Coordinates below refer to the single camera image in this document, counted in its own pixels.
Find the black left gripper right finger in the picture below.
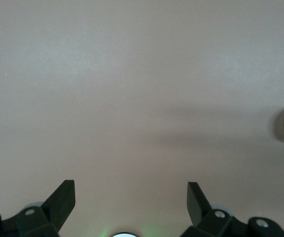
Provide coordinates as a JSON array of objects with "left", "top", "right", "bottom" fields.
[{"left": 181, "top": 182, "right": 284, "bottom": 237}]

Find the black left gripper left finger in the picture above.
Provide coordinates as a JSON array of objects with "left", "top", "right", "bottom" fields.
[{"left": 0, "top": 180, "right": 77, "bottom": 237}]

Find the brown table mat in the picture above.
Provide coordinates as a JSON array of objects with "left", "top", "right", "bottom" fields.
[{"left": 0, "top": 0, "right": 284, "bottom": 237}]

